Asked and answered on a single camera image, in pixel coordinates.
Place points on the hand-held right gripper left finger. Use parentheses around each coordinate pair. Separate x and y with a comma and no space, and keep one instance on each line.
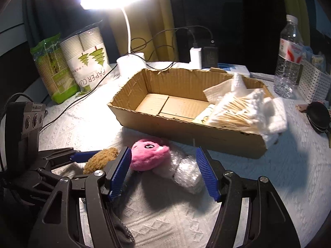
(120,171)

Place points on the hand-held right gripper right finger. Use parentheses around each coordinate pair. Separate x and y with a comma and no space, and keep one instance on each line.
(206,177)

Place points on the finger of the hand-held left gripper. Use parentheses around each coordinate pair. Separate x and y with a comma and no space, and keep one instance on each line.
(46,175)
(85,155)

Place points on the brown plush toy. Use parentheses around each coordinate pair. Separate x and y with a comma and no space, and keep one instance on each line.
(99,158)

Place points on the bubble wrap roll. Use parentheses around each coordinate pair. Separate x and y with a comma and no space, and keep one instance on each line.
(181,173)

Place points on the pink plush toy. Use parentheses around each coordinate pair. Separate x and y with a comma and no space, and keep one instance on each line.
(144,157)

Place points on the cardboard box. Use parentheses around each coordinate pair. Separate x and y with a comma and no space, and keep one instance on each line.
(181,135)

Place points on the white knitted tablecloth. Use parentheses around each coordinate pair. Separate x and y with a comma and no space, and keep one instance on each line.
(168,218)

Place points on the pack of cotton swabs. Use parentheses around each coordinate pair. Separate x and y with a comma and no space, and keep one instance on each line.
(232,113)

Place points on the green paper cup pack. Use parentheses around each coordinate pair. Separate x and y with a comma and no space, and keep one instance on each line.
(51,68)

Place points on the white paper napkin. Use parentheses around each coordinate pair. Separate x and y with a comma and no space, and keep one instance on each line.
(217,91)

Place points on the white paper cup pack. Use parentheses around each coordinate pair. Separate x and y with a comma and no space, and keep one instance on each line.
(85,56)

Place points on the white desk lamp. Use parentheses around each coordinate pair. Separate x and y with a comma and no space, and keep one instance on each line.
(130,62)

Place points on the blue and white flat box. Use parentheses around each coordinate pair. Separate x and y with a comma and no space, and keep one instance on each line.
(232,68)

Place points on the white charger plug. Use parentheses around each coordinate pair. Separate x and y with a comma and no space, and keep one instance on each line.
(195,56)

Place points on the black power adapter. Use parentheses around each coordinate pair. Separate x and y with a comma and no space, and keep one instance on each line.
(210,55)

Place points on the black round pouch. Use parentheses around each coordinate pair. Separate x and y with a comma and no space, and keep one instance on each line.
(319,115)

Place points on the clear plastic water bottle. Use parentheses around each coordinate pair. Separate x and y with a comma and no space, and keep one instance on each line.
(287,69)

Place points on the white perforated basket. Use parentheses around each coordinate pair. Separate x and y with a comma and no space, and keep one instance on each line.
(315,82)

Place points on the yellow curtain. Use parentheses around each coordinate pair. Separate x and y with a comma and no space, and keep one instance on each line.
(160,20)

